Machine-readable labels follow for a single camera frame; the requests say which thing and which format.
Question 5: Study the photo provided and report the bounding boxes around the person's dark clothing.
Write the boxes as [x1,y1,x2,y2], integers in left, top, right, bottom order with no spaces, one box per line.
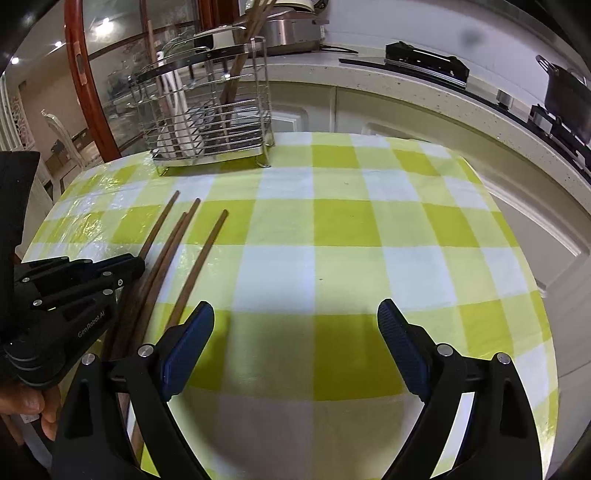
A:
[0,150,42,296]

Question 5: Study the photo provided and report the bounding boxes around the metal wire utensil rack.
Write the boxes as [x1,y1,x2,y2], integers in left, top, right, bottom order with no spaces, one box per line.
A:
[130,36,277,177]

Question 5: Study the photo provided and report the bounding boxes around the black glass gas stove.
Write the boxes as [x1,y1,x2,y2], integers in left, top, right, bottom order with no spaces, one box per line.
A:
[339,54,591,169]

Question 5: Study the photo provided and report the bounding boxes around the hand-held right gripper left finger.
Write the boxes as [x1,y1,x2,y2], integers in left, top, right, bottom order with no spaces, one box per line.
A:
[50,301,216,480]

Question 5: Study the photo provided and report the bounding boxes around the red wood glass sliding door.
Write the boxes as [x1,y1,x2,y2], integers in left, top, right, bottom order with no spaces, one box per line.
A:
[64,0,259,163]

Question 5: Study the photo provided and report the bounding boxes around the black burner grate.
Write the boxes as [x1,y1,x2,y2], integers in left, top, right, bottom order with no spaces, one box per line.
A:
[384,41,471,89]
[528,104,591,168]

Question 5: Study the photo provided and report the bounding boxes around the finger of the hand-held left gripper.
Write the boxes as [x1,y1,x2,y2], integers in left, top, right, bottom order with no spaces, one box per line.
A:
[31,257,147,311]
[13,253,136,285]

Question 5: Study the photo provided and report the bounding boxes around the small white appliance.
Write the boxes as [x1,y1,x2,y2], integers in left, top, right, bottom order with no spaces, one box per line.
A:
[193,25,246,48]

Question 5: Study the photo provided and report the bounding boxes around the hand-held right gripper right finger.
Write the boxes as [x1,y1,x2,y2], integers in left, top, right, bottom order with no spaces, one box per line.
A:
[377,298,544,480]

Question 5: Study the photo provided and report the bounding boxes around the person's left hand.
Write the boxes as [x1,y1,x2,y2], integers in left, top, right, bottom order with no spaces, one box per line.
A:
[0,383,62,446]

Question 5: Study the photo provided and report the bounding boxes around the white dining chair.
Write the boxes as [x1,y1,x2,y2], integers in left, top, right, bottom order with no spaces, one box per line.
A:
[41,108,100,172]

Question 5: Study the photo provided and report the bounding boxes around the silver rice cooker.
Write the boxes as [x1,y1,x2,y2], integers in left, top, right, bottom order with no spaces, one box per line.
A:
[233,14,330,52]

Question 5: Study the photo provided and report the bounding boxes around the large white ceramic spoon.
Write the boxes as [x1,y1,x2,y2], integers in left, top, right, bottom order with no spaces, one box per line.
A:
[156,51,205,158]

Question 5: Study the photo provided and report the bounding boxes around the green checked tablecloth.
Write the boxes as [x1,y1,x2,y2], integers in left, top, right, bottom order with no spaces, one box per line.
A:
[22,131,560,480]

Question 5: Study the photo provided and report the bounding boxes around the black stock pot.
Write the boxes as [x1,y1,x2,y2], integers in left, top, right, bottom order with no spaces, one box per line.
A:
[535,54,591,144]

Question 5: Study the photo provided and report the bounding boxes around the cardboard boxes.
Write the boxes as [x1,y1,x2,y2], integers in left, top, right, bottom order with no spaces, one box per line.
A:
[48,131,93,172]

